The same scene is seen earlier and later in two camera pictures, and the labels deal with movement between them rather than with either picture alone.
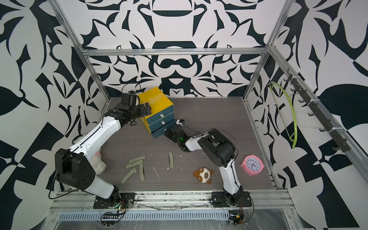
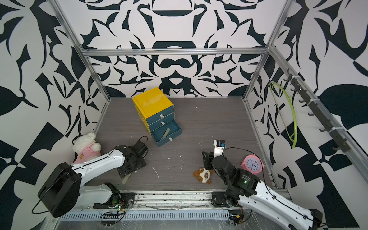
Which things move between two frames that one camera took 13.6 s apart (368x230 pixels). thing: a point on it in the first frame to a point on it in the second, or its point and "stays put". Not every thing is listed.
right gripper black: [167, 133] to [208, 159]
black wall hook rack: [340, 145] stays put
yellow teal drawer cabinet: [162, 111] stays put
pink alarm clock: [253, 165] stays put
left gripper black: [143, 110] to [142, 164]
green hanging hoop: [294, 137] stays put
